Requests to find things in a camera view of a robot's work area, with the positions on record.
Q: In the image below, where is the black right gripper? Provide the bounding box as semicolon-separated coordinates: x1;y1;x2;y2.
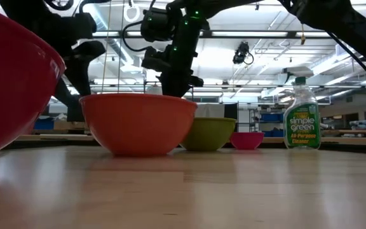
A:
141;6;210;98

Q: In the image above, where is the orange plastic bowl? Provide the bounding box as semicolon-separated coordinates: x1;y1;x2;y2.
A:
79;93;198;156

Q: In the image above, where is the green plastic bowl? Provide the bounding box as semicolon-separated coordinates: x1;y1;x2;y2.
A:
179;117;237;152

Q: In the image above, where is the small magenta plastic bowl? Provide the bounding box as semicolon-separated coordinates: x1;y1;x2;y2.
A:
229;132;265;151

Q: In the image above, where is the large red plastic bowl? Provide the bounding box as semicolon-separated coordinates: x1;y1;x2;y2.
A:
0;3;67;160

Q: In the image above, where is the blue storage bin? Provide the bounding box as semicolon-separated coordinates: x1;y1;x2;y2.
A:
260;113;285;123
33;118;55;130

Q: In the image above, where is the Simple Green cleaner spray bottle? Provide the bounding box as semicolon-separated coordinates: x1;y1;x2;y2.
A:
283;76;322;150

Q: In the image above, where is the background wooden workbench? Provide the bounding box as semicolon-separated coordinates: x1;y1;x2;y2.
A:
262;128;366;147

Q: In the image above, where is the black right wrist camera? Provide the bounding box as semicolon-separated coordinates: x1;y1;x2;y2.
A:
140;8;175;43

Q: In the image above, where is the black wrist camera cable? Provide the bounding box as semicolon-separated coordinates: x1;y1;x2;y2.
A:
121;20;152;53

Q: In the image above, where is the black overhead camera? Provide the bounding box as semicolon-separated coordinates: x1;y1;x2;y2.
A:
232;41;255;66

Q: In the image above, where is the white hanging ring handle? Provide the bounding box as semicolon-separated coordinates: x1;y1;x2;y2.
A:
123;0;141;24

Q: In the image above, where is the black overhead frame bar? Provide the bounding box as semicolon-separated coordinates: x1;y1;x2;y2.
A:
90;30;366;39

